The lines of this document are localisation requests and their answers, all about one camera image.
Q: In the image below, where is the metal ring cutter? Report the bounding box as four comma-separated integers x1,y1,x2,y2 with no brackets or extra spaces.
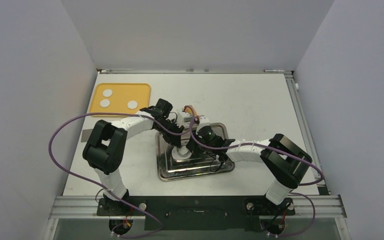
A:
177,146,190,157

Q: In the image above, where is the aluminium frame rail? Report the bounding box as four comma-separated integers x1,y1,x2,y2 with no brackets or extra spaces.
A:
284,71,329,196

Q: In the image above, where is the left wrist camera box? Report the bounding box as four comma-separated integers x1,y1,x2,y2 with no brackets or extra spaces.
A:
175,111,191,127

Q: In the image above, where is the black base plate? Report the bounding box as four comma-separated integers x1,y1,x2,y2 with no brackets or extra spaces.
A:
96,196,296,232

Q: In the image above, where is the white dough disc upper left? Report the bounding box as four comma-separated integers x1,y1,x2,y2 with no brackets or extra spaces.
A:
102,89,113,98

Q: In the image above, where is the yellow plastic tray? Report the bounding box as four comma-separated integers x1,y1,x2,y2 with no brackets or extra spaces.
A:
88,83,151,114

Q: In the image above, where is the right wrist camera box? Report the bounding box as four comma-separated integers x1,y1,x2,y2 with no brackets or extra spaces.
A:
197,115,210,126

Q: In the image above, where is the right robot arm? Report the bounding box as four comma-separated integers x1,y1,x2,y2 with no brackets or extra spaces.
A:
186,126,313,214

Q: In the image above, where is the white dough disc lower left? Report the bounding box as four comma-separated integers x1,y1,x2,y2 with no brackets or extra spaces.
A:
99,99,111,108

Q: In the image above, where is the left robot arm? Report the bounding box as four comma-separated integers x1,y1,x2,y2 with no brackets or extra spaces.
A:
82,98,189,215

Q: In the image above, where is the white dough disc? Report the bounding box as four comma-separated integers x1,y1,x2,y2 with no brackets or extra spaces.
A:
99,99,111,108
127,100,139,110
102,89,113,98

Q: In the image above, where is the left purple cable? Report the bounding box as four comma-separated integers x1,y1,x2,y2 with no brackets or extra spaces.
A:
48,112,193,239

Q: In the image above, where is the scraper with red handle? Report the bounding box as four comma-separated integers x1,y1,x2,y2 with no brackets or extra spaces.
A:
80,129,92,143

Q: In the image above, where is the white dough piece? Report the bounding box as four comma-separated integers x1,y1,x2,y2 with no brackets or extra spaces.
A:
171,148,192,162

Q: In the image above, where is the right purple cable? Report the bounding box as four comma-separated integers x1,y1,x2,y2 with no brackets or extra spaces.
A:
183,105,325,239

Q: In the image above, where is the wooden rolling pin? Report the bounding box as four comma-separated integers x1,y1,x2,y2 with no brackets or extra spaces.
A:
183,105,199,118

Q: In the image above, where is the white dough disc right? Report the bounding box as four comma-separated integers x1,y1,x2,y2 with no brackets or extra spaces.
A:
127,100,139,110

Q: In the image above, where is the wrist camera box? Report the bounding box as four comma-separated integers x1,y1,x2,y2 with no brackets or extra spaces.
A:
197,115,210,126
175,111,191,127

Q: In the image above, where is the purple cable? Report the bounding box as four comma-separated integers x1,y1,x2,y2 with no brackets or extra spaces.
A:
48,112,193,239
183,105,325,239

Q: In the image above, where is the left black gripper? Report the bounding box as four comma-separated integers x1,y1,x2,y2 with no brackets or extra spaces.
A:
155,120,185,149

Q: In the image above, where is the stainless steel tray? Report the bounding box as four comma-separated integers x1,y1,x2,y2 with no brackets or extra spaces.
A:
155,133,235,181

